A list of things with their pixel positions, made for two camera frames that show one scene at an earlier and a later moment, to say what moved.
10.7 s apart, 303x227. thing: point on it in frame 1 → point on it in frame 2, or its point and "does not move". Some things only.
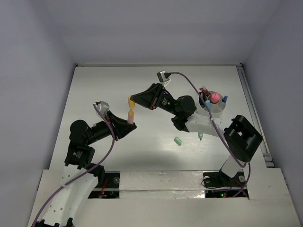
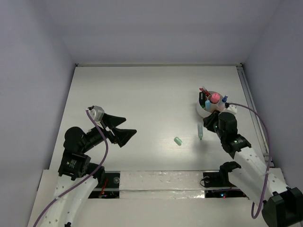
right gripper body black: [166, 102] → [212, 123]
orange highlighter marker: [130, 117] → [220, 107]
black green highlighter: [203, 96] does not move
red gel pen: [207, 93] does not move
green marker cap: [178, 141] does not move
